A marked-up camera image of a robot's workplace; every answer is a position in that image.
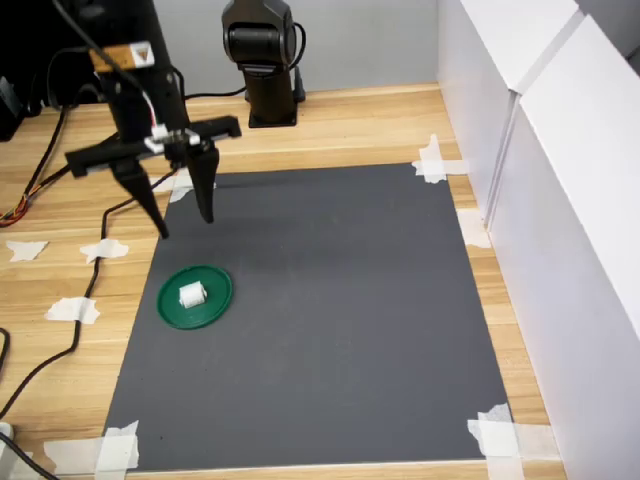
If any small white plastic terminal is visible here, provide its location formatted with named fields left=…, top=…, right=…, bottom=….
left=178, top=281, right=209, bottom=310

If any round green lid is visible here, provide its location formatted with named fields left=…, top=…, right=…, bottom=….
left=156, top=263, right=235, bottom=331

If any white tape piece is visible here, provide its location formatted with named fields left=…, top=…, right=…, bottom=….
left=411, top=133, right=471, bottom=185
left=44, top=297, right=100, bottom=325
left=79, top=238, right=130, bottom=265
left=4, top=239, right=50, bottom=264
left=457, top=209, right=494, bottom=250
left=467, top=403, right=561, bottom=480
left=130, top=169, right=218, bottom=204
left=42, top=419, right=141, bottom=476

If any black box device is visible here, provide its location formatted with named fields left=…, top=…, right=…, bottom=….
left=0, top=74, right=26, bottom=143

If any person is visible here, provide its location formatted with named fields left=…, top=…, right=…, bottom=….
left=0, top=0, right=101, bottom=106

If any dark grey mat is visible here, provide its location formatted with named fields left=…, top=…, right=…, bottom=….
left=102, top=162, right=516, bottom=474

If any white partition panel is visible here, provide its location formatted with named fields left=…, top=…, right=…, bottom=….
left=487, top=14, right=640, bottom=480
left=433, top=0, right=586, bottom=226

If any thin black signal cable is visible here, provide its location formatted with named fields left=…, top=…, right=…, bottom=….
left=19, top=102, right=70, bottom=201

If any small gripper camera board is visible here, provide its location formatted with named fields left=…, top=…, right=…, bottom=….
left=143, top=125, right=202, bottom=154

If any black base power cable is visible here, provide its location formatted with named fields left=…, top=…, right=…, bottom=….
left=22, top=87, right=250, bottom=201

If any multicolour wire bundle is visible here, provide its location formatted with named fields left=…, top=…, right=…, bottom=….
left=0, top=192, right=39, bottom=229

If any long black camera cable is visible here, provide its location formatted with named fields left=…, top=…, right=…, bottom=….
left=0, top=0, right=179, bottom=419

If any black looped cable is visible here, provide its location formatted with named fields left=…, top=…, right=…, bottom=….
left=0, top=327, right=12, bottom=382

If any black adapter cable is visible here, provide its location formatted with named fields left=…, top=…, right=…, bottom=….
left=0, top=432, right=57, bottom=480

